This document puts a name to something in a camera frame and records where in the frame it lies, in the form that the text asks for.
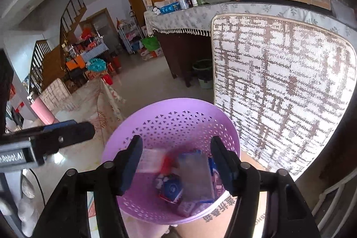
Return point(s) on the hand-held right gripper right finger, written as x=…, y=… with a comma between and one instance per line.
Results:
x=223, y=168

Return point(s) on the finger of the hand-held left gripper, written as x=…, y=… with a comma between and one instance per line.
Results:
x=69, y=133

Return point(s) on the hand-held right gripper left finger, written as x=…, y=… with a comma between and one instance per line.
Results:
x=129, y=168

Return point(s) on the white wrapper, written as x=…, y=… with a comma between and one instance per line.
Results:
x=152, y=161

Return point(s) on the clear grey plastic packet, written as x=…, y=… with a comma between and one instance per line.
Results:
x=195, y=176

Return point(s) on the red wrapper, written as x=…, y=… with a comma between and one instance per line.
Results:
x=168, y=164

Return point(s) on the blue white packet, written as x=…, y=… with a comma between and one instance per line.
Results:
x=170, y=187

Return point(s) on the small white pink packet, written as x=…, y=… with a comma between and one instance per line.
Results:
x=186, y=208

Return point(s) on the purple plastic basket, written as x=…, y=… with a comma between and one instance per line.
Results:
x=178, y=121

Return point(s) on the geometric pattern tablecloth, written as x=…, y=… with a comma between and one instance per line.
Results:
x=92, y=107

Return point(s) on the pink bottle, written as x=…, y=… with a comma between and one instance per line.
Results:
x=41, y=111

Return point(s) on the tan printed cardboard box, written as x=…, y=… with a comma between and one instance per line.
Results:
x=220, y=215

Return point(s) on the orange bag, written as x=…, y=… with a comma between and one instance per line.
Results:
x=74, y=63

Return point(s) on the wooden staircase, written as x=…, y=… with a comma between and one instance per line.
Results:
x=58, y=40

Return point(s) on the green bin with black bag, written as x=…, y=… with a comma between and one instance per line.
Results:
x=203, y=73

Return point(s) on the woven patterned chair back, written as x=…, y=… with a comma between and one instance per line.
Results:
x=279, y=87

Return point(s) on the rolling storage rack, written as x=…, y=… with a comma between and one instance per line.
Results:
x=128, y=37

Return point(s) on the wooden door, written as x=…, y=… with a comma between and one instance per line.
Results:
x=100, y=23

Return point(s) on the green plastic bag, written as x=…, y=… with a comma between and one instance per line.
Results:
x=150, y=43

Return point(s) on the dark wooden table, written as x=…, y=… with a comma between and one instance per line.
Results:
x=178, y=54

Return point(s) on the leaf print tablecloth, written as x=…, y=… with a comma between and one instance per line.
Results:
x=195, y=17

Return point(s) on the blue tissue pack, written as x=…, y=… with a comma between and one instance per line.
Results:
x=170, y=7

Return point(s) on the tin can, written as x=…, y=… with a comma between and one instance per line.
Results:
x=183, y=3

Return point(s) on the white chair frame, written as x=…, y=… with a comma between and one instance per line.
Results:
x=329, y=199

